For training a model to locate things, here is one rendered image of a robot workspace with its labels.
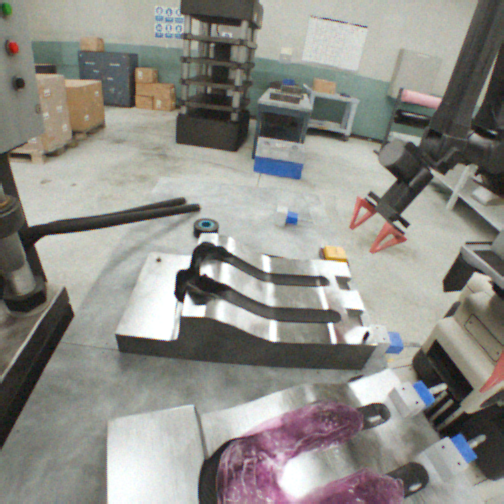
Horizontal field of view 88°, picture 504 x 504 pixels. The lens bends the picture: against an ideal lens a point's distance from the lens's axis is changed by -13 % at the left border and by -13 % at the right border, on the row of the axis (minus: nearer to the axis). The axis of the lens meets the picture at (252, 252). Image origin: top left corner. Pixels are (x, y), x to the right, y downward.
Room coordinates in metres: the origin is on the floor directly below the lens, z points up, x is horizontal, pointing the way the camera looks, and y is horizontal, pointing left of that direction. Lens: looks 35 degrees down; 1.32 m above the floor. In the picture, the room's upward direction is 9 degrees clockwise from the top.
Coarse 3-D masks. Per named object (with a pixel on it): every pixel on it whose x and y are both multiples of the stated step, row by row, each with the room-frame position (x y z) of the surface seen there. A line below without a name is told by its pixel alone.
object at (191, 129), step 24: (192, 0) 4.29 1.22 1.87; (216, 0) 4.28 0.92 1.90; (240, 0) 4.27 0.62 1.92; (216, 24) 5.50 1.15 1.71; (240, 24) 4.99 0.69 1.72; (216, 48) 5.58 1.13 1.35; (240, 48) 4.32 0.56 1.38; (216, 72) 5.58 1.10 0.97; (240, 72) 4.32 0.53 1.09; (192, 96) 4.89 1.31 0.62; (216, 96) 5.22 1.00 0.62; (192, 120) 4.28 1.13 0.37; (216, 120) 4.36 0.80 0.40; (240, 120) 4.60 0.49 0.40; (192, 144) 4.28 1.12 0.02; (216, 144) 4.27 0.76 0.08; (240, 144) 4.61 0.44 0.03
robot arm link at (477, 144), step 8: (472, 136) 0.65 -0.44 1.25; (480, 136) 0.64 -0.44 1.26; (488, 136) 0.63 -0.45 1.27; (472, 144) 0.64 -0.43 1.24; (480, 144) 0.62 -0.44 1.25; (488, 144) 0.61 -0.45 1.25; (464, 152) 0.66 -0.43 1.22; (472, 152) 0.63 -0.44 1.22; (480, 152) 0.61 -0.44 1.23; (472, 160) 0.64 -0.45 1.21; (480, 160) 0.61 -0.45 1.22; (480, 168) 0.62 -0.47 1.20
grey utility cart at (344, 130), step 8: (312, 96) 6.17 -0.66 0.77; (320, 96) 6.29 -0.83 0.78; (328, 96) 6.18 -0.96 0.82; (336, 96) 6.19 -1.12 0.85; (312, 104) 6.17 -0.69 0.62; (344, 112) 6.67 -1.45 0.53; (352, 112) 6.25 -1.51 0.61; (304, 120) 6.56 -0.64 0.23; (312, 120) 6.66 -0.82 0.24; (344, 120) 6.64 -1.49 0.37; (352, 120) 6.25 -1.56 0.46; (320, 128) 6.18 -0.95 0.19; (328, 128) 6.19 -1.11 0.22; (336, 128) 6.20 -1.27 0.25; (344, 128) 6.64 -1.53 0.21; (344, 136) 6.28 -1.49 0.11
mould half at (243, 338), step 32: (256, 256) 0.58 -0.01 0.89; (160, 288) 0.45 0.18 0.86; (256, 288) 0.47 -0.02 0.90; (288, 288) 0.50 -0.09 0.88; (320, 288) 0.51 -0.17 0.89; (128, 320) 0.35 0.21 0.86; (160, 320) 0.37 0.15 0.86; (192, 320) 0.33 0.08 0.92; (224, 320) 0.34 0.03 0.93; (256, 320) 0.38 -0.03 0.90; (128, 352) 0.32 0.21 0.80; (160, 352) 0.32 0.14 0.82; (192, 352) 0.33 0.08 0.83; (224, 352) 0.34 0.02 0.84; (256, 352) 0.34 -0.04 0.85; (288, 352) 0.35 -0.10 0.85; (320, 352) 0.35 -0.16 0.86; (352, 352) 0.36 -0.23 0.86
